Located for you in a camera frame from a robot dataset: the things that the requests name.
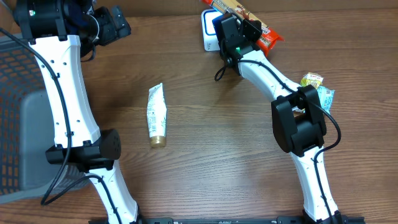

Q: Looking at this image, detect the orange pasta packet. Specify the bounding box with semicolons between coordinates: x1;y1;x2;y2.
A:
201;0;283;56

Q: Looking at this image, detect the green juice carton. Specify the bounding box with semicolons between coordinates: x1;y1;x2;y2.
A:
300;72;324;89

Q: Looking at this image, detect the white cream tube gold cap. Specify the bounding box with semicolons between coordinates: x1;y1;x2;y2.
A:
147;83;167;148

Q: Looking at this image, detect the teal wipes packet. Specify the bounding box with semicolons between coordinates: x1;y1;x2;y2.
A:
317;86;335;113

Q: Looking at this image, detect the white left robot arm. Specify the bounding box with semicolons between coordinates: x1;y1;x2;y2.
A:
14;0;139;223

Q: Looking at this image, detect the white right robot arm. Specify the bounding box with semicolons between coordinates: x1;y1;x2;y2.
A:
212;12;343;223

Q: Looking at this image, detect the white barcode scanner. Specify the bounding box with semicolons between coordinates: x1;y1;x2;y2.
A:
201;9;222;52

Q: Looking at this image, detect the grey plastic shopping basket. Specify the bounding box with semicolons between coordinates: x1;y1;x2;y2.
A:
1;37;60;203

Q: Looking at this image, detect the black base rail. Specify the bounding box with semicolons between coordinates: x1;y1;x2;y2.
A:
88;215;366;224

